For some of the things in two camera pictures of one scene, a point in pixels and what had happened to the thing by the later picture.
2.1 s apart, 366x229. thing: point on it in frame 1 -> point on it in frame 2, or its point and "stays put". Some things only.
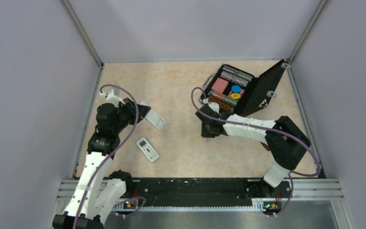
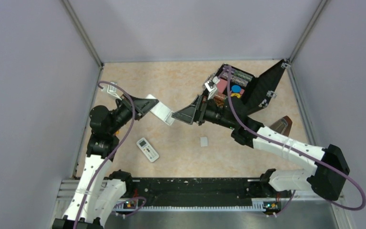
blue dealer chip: [236, 88] stays put
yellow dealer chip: [235, 96] stays put
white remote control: [153, 118] -> [162, 111]
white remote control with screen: [147, 150] stays put
